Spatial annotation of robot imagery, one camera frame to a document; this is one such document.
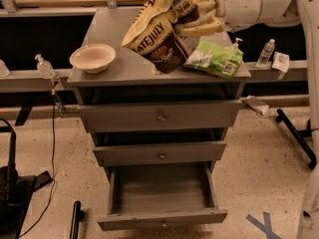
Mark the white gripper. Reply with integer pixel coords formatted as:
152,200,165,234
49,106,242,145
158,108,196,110
180,0,262,37

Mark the brown chip bag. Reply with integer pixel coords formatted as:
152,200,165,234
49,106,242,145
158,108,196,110
122,0,199,74

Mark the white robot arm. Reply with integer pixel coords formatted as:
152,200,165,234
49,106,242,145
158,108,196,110
186,0,319,239

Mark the green chip bag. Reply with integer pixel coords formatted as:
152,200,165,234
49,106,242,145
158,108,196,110
184,40,243,79

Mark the grey metal drawer cabinet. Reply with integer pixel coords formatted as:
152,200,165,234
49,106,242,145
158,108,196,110
67,5,251,168

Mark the middle grey drawer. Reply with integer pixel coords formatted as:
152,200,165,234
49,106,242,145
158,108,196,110
94,140,226,167

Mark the top grey drawer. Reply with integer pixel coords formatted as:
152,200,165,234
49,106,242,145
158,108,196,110
79,101,241,132

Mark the bottom grey open drawer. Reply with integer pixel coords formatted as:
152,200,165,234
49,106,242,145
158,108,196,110
98,162,227,231

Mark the sanitizer pump bottle behind cabinet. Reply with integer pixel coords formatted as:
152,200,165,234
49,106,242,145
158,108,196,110
232,38,243,49

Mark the clear water bottle right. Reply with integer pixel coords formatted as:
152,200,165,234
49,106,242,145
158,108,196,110
256,39,275,67

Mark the white paper packet on ledge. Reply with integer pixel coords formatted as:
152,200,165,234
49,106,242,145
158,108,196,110
272,52,290,73

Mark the grey cloth on ledge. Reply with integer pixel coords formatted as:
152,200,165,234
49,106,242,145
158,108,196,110
242,96,269,115

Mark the beige paper bowl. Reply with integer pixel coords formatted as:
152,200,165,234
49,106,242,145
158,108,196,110
70,44,116,74

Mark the black stand base right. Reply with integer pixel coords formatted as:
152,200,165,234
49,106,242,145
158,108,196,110
275,109,317,169

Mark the clear sanitizer pump bottle left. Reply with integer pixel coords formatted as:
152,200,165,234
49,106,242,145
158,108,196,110
35,54,56,79

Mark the clear bottle far left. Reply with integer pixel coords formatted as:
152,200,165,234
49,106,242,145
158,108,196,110
0,59,10,77

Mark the black bar on floor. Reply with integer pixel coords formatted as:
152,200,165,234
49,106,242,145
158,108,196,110
69,200,85,239

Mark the black equipment base left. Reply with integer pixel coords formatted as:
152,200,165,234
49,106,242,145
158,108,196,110
0,119,53,239

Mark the black cable left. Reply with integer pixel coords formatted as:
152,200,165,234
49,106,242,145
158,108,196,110
19,89,61,238

